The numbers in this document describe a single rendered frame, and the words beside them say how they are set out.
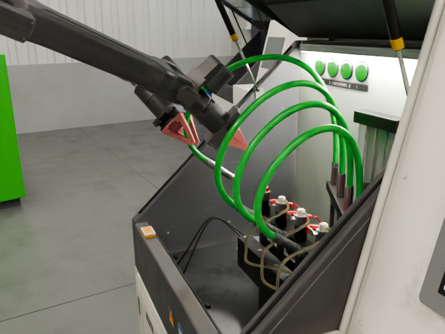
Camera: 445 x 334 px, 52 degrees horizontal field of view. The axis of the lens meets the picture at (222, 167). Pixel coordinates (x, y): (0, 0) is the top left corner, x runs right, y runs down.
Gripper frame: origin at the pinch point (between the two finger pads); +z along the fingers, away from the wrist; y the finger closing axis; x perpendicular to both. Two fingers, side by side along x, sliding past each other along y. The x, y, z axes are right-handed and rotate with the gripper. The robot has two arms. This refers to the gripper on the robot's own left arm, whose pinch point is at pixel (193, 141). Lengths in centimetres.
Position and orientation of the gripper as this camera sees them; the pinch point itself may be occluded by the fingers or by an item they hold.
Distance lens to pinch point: 112.6
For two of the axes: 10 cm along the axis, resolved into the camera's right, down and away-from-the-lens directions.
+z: 6.6, 7.3, -1.7
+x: -6.8, 6.8, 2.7
